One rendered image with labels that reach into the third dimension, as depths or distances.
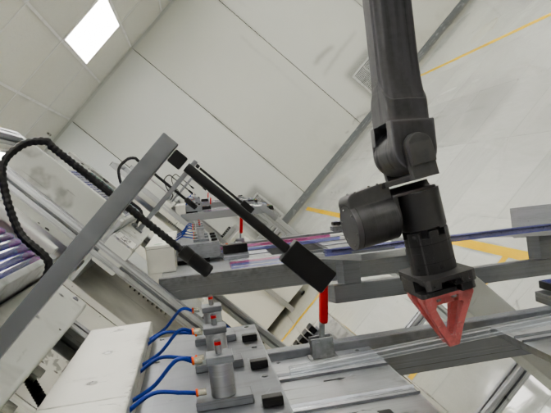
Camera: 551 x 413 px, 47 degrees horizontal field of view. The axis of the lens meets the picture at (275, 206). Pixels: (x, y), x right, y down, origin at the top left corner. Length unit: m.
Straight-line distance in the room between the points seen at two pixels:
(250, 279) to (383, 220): 0.92
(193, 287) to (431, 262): 0.94
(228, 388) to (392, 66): 0.44
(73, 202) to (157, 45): 6.78
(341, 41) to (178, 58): 2.16
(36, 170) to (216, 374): 1.27
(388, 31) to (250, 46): 7.68
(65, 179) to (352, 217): 1.12
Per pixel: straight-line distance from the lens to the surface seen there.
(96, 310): 1.67
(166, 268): 1.83
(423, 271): 0.81
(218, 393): 0.57
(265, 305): 5.30
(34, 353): 0.66
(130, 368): 0.66
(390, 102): 0.79
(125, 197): 0.51
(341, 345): 0.90
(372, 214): 0.76
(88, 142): 8.38
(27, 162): 1.78
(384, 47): 0.81
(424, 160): 0.77
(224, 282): 1.64
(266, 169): 8.32
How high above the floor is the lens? 1.31
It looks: 7 degrees down
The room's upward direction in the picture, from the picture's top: 50 degrees counter-clockwise
